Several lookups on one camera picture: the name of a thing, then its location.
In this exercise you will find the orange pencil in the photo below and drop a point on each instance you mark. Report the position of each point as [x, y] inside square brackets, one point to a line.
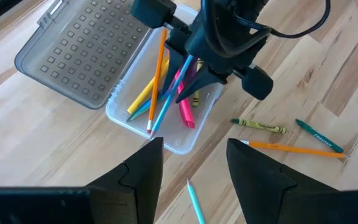
[155, 84]
[294, 149]

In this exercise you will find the olive green crayon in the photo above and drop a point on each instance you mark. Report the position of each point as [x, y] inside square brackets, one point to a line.
[259, 126]

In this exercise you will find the grey transparent box lid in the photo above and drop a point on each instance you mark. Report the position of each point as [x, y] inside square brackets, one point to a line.
[82, 53]

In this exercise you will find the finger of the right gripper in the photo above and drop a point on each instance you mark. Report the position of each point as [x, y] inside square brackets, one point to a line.
[174, 62]
[207, 81]

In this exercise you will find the clear plastic supply box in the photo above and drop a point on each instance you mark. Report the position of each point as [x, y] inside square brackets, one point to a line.
[172, 137]

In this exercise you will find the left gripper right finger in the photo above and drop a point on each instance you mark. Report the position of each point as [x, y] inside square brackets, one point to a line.
[275, 193]

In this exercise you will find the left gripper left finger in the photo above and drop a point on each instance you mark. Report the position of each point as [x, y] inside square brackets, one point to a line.
[129, 186]

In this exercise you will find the pink highlighter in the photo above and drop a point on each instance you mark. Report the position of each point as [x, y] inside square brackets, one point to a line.
[186, 112]

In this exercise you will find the yellow highlighter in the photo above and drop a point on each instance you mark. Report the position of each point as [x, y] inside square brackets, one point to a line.
[141, 98]

